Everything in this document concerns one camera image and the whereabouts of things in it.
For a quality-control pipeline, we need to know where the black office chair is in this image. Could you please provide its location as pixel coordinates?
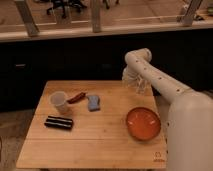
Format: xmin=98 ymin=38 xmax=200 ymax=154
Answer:
xmin=46 ymin=0 xmax=87 ymax=18

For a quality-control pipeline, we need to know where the translucent plastic cup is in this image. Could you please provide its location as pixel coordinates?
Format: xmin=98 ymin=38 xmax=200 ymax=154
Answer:
xmin=49 ymin=91 xmax=68 ymax=114

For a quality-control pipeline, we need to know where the orange bowl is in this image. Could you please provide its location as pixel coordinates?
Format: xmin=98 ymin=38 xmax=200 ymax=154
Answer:
xmin=126 ymin=107 xmax=161 ymax=141

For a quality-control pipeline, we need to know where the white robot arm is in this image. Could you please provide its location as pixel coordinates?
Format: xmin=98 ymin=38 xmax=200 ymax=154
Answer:
xmin=122 ymin=48 xmax=213 ymax=171

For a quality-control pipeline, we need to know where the blue sponge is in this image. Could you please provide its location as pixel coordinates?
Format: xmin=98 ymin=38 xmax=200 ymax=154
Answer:
xmin=87 ymin=95 xmax=100 ymax=112

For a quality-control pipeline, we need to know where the wooden table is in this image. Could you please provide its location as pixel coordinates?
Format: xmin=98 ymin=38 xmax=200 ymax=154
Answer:
xmin=16 ymin=81 xmax=166 ymax=169

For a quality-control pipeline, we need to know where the black striped rectangular block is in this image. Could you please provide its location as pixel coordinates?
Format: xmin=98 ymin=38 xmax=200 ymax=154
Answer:
xmin=44 ymin=116 xmax=73 ymax=130

